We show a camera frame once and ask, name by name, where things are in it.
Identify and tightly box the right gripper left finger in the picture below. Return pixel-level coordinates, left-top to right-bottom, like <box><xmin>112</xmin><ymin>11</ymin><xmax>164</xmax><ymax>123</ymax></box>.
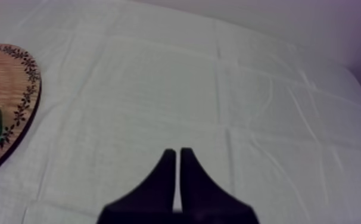
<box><xmin>97</xmin><ymin>148</ymin><xmax>177</xmax><ymax>224</ymax></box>

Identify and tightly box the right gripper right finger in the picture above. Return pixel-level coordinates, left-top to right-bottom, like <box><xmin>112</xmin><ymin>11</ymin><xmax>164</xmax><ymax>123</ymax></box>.
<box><xmin>176</xmin><ymin>147</ymin><xmax>260</xmax><ymax>224</ymax></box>

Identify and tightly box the round wooden board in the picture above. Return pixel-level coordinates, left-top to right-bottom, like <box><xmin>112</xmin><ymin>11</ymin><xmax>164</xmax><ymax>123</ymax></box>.
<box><xmin>0</xmin><ymin>43</ymin><xmax>42</xmax><ymax>181</ymax></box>

